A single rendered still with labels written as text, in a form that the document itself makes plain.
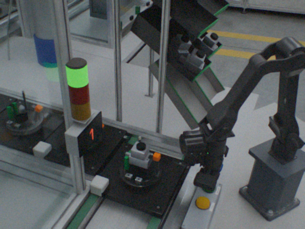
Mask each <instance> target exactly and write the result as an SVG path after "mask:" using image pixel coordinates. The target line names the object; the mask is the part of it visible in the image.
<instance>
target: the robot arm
mask: <svg viewBox="0 0 305 229"><path fill-rule="evenodd" d="M274 55H275V60H269V61H268V59H269V58H270V57H271V56H274ZM304 69H305V47H304V46H303V45H302V44H301V43H300V42H298V41H297V39H295V38H294V37H291V36H287V37H284V38H283V39H281V40H279V41H276V42H273V43H271V44H269V45H267V46H266V47H265V48H264V49H263V50H262V51H261V52H260V53H257V54H255V55H253V56H252V57H250V59H249V63H248V64H247V66H246V68H245V69H244V70H243V72H242V73H241V75H240V76H239V78H238V79H237V80H236V82H235V84H234V85H233V86H232V88H231V89H230V90H229V92H228V94H227V95H226V96H225V98H224V99H223V100H221V101H220V102H218V103H216V104H215V105H213V106H212V108H211V109H210V110H209V111H208V113H207V115H205V116H204V118H203V119H202V120H201V121H200V122H199V123H198V126H199V127H200V128H199V130H194V131H183V134H181V135H180V137H179V143H180V149H181V152H182V154H184V161H183V162H184V163H185V164H186V165H187V166H194V165H195V164H200V167H201V168H200V171H199V172H197V174H196V177H195V179H194V180H193V185H195V186H197V187H200V188H204V189H207V190H209V191H214V189H215V186H216V183H217V180H218V178H219V176H220V172H221V171H222V168H223V161H224V157H225V158H226V156H227V153H228V150H229V148H228V147H227V145H226V141H227V138H232V137H234V136H235V134H234V133H233V131H232V129H233V127H234V125H235V123H236V121H237V116H238V112H239V110H240V108H241V107H242V105H243V104H244V102H245V101H246V100H247V98H248V97H249V95H250V94H251V92H252V91H253V90H254V88H255V87H256V86H257V85H258V83H259V81H260V80H261V79H262V78H263V76H264V75H266V74H269V73H274V72H280V75H279V90H278V105H277V113H276V114H275V115H273V116H269V120H270V121H269V124H268V126H269V128H270V129H271V130H272V132H273V133H274V134H275V135H276V137H275V138H274V139H273V142H272V146H271V150H269V151H268V154H269V155H271V156H272V157H274V158H275V159H276V160H277V161H278V162H280V163H281V164H283V165H284V164H287V163H289V162H291V161H293V160H295V159H297V156H296V155H295V154H296V152H297V149H301V148H302V147H303V146H304V144H305V143H304V141H303V140H302V138H301V137H300V132H299V126H298V123H297V120H296V117H295V111H296V101H297V92H298V83H299V78H300V73H301V72H302V71H303V70H304ZM208 123H209V124H210V126H211V128H212V129H211V130H209V127H208V125H207V124H208ZM224 155H225V156H224Z"/></svg>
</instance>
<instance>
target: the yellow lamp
mask: <svg viewBox="0 0 305 229"><path fill-rule="evenodd" d="M70 109H71V116H72V117H73V118H74V120H77V121H83V120H87V119H88V118H89V117H90V116H91V105H90V100H89V101H88V102H87V103H85V104H82V105H75V104H73V103H71V102H70Z"/></svg>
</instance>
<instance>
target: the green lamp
mask: <svg viewBox="0 0 305 229"><path fill-rule="evenodd" d="M66 72H67V80H68V85H69V86H71V87H75V88H79V87H84V86H86V85H87V84H88V82H89V81H88V68H87V65H86V66H85V67H84V68H81V69H77V70H74V69H70V68H68V67H67V66H66Z"/></svg>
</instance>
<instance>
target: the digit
mask: <svg viewBox="0 0 305 229"><path fill-rule="evenodd" d="M86 135H87V145H88V147H89V146H90V145H91V144H92V143H93V141H94V140H95V138H96V137H97V136H96V123H95V121H94V122H93V123H92V125H91V126H90V127H89V128H88V129H87V130H86Z"/></svg>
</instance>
